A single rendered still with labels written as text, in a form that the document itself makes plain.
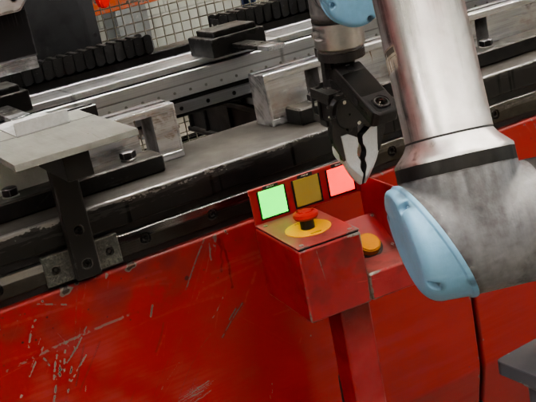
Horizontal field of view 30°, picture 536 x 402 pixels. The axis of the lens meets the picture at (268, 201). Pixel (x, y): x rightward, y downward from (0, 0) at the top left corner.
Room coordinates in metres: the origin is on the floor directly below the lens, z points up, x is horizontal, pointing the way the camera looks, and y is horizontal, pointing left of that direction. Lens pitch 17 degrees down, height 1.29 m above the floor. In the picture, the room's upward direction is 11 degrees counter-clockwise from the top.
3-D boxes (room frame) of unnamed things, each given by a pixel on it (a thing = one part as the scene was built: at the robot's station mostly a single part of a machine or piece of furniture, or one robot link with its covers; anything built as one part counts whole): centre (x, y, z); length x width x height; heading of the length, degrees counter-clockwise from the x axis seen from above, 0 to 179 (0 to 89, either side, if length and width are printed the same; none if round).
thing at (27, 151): (1.45, 0.30, 1.00); 0.26 x 0.18 x 0.01; 26
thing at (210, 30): (1.95, -0.02, 1.01); 0.26 x 0.12 x 0.05; 26
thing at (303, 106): (1.80, -0.21, 0.89); 0.30 x 0.05 x 0.03; 116
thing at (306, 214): (1.45, -0.05, 0.79); 0.04 x 0.04 x 0.04
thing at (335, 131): (1.45, -0.13, 0.92); 0.05 x 0.02 x 0.09; 111
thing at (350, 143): (1.48, -0.13, 0.87); 0.06 x 0.03 x 0.09; 21
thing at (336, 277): (1.47, -0.09, 0.75); 0.20 x 0.16 x 0.18; 111
